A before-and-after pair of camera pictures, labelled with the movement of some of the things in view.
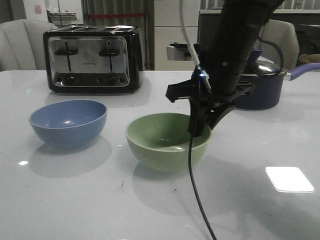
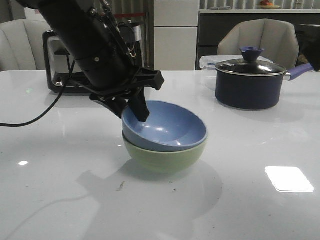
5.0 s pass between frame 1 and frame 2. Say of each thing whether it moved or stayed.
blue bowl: moved
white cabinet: stayed
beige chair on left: stayed
